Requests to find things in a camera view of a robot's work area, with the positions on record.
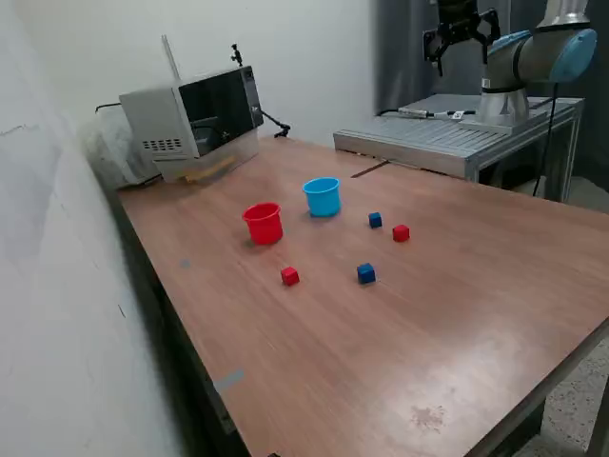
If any red plastic cup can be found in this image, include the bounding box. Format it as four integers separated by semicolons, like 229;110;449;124
241;201;285;247

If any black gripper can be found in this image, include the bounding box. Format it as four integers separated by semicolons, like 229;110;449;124
422;0;501;77

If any dark flat strip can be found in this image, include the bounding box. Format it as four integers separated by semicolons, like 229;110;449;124
350;160;390;179

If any cable with white label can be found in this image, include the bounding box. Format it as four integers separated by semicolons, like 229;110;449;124
378;107;477;121

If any white thin rod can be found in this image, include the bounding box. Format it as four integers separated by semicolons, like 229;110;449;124
160;33;183;82

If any silver microwave oven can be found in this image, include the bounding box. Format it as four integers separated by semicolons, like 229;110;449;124
118;65;265;163

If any grey plastic bag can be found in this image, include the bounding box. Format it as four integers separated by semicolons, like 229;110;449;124
83;111;163;191

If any aluminium robot base table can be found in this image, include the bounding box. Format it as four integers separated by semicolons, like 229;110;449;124
332;92;585;204

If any blue plastic cup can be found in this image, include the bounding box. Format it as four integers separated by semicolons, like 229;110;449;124
302;176;343;219

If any black hanging cable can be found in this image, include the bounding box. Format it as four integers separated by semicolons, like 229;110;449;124
531;83;559;197

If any clear box with wooden sticks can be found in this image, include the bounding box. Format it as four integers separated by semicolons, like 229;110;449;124
152;135;261;186

